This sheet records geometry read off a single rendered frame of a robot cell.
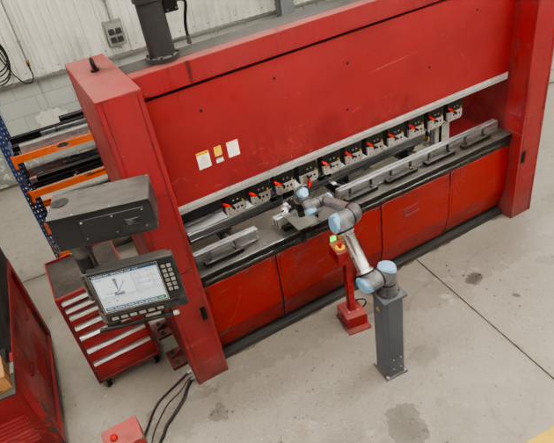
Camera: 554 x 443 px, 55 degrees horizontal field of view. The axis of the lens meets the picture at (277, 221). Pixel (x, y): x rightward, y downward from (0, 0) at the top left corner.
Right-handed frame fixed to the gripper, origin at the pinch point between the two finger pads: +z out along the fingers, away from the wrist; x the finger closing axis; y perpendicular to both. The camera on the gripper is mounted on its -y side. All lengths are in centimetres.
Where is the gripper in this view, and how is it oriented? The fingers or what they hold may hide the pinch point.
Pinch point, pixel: (293, 211)
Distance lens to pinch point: 394.9
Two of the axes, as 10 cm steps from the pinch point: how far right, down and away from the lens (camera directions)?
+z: -2.0, 3.1, 9.3
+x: -8.7, 3.9, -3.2
